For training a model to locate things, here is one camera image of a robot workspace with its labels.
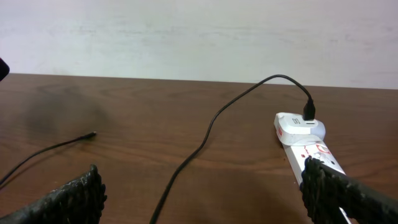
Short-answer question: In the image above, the black USB charging cable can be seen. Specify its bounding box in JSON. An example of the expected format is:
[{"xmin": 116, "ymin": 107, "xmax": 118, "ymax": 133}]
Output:
[{"xmin": 0, "ymin": 73, "xmax": 317, "ymax": 224}]

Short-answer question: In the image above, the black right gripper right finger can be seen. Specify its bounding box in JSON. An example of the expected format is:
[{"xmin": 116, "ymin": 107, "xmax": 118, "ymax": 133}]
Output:
[{"xmin": 300, "ymin": 157, "xmax": 397, "ymax": 224}]

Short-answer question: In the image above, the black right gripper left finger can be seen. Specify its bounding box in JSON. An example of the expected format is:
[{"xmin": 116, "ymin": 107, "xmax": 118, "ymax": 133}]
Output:
[{"xmin": 1, "ymin": 164, "xmax": 107, "ymax": 224}]

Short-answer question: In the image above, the white power strip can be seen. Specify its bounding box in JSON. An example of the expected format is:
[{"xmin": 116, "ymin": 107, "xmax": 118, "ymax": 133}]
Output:
[{"xmin": 282, "ymin": 140, "xmax": 354, "ymax": 224}]

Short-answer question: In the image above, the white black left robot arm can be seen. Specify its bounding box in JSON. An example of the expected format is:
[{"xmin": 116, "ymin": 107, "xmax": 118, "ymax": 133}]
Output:
[{"xmin": 0, "ymin": 58, "xmax": 10, "ymax": 81}]

